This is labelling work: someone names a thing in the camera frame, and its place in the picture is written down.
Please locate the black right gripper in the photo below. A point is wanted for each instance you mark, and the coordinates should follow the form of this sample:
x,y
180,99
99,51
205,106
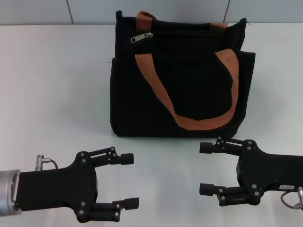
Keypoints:
x,y
272,170

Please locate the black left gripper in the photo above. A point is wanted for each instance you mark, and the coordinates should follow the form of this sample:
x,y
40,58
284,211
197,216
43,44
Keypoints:
x,y
59,189

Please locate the silver metal zipper pull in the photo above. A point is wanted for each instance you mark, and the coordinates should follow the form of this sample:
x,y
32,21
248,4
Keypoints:
x,y
140,37

